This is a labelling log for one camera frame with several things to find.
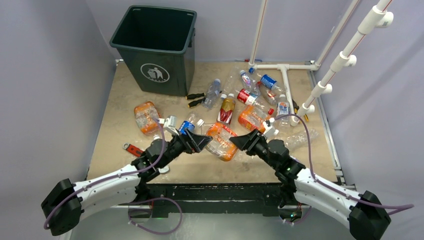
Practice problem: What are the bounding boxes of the red label clear bottle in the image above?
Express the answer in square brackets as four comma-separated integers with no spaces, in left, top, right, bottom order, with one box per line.
[236,88,266,110]

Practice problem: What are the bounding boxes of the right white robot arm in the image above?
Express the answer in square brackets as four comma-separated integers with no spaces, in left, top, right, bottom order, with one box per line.
[229,130,391,240]

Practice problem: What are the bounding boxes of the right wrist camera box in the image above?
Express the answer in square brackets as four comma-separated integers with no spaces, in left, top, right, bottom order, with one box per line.
[262,117,279,139]

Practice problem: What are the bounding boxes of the black handled pliers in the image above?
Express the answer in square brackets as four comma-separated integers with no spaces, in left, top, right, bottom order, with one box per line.
[185,92,206,109]

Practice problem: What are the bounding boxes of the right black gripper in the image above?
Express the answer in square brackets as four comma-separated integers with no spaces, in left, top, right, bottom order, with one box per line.
[230,128,279,170]

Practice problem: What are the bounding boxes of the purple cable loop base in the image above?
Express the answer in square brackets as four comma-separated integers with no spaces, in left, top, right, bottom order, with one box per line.
[128,196,183,235]

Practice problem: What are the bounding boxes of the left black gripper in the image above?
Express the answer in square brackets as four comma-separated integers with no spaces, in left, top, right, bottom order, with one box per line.
[158,127,212,168]

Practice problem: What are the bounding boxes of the white blue label bottle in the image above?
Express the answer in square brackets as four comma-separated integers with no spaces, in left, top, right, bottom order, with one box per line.
[276,94,290,127]

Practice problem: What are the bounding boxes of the gold red label bottle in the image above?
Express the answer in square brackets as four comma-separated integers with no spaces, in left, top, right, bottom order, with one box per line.
[217,93,236,126]

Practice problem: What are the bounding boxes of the yellow black tool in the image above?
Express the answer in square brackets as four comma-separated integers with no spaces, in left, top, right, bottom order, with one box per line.
[292,102,310,123]

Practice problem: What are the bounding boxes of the white PVC pipe frame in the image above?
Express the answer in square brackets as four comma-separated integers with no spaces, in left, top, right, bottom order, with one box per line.
[248,0,394,126]

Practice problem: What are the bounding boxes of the clear bottle blue cap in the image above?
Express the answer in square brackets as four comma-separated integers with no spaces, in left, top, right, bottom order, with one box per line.
[201,78,221,109]

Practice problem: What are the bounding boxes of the large clear bottle far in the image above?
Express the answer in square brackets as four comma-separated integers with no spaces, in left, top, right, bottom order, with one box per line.
[220,66,242,99]

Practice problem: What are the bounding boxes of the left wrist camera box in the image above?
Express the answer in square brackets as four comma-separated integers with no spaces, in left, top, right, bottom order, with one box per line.
[158,115,179,135]

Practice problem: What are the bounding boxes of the large orange bottle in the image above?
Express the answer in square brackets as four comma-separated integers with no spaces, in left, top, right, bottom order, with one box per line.
[133,101,161,136]
[237,105,275,133]
[201,122,238,162]

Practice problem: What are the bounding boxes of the dark green trash bin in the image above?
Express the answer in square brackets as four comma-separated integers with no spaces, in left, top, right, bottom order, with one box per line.
[109,5,197,97]

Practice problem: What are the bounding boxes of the red adjustable wrench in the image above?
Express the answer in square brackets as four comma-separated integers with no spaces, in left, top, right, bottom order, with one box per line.
[122,143,170,175]

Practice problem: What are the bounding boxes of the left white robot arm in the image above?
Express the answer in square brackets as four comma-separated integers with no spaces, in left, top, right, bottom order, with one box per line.
[41,129,213,236]

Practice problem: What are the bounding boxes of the crushed clear bottle right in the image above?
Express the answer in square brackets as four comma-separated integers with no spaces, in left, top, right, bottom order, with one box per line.
[284,128,319,151]

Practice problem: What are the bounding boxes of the blue label bottle far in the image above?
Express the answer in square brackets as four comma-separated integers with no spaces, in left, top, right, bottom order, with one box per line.
[248,67,286,94]

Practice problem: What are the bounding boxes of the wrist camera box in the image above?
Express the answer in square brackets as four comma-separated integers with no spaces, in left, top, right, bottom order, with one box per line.
[262,117,279,139]
[158,115,179,135]

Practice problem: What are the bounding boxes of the blue label clear bottle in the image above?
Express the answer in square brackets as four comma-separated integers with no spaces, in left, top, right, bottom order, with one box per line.
[178,111,200,135]

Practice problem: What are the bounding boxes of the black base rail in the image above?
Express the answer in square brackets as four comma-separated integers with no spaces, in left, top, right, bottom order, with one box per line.
[133,182,298,218]

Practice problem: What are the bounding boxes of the purple label small bottle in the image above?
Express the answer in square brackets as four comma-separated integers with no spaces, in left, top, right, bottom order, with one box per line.
[239,70,257,92]

